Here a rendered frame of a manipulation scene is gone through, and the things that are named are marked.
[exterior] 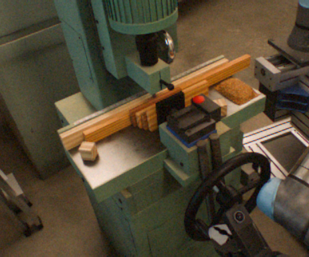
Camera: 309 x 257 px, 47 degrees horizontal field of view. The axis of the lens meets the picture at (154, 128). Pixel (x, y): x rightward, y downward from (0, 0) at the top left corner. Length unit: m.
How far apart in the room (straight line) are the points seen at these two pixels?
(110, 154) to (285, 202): 0.49
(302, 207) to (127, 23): 0.55
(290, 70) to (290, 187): 0.90
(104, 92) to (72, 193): 1.05
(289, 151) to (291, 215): 1.29
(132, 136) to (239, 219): 0.43
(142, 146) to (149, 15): 0.35
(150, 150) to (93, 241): 1.03
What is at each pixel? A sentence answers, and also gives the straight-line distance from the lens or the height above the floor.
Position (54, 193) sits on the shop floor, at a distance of 2.19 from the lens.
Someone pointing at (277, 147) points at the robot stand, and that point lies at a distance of 1.98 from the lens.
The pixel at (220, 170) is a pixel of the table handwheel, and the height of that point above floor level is 0.95.
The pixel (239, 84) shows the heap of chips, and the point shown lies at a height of 0.93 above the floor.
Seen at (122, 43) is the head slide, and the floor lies 1.11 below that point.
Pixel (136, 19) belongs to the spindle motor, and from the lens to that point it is 0.86.
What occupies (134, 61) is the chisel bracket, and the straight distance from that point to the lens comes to 1.03.
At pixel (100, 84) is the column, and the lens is 1.18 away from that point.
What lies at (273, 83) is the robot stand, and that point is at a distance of 1.52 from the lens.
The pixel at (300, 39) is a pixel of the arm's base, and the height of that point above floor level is 0.87.
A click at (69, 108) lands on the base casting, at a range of 1.37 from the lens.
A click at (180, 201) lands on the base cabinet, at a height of 0.64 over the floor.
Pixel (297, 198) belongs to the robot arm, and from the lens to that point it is 0.70.
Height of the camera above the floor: 1.58
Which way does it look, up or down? 41 degrees down
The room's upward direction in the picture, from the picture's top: 8 degrees counter-clockwise
